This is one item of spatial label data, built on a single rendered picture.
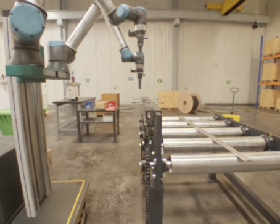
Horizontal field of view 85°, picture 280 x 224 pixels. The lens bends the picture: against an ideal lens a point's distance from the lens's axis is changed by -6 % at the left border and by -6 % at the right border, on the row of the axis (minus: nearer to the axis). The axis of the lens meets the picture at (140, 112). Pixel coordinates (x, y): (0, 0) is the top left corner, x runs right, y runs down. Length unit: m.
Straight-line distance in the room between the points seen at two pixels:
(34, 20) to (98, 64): 10.96
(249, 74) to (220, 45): 3.01
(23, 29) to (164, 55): 11.10
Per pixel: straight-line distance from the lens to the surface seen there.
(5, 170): 1.50
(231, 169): 1.06
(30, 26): 0.96
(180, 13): 12.08
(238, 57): 13.68
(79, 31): 1.73
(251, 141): 1.46
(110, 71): 11.65
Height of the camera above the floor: 1.30
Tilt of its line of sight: 9 degrees down
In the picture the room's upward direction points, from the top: straight up
